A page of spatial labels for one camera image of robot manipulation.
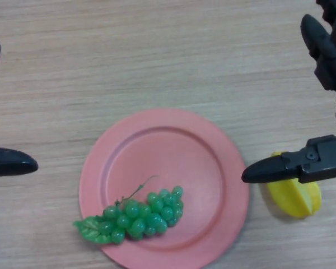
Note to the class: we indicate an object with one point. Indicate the pink round plate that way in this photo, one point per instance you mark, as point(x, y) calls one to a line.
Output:
point(184, 157)

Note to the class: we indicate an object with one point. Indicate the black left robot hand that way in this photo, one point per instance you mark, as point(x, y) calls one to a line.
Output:
point(8, 164)

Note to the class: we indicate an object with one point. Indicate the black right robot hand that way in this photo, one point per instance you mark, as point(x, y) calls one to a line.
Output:
point(322, 159)

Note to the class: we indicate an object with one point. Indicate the yellow starfruit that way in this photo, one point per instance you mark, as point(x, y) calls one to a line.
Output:
point(294, 199)

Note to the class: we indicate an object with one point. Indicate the green grape bunch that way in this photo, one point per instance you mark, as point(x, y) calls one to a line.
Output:
point(140, 215)

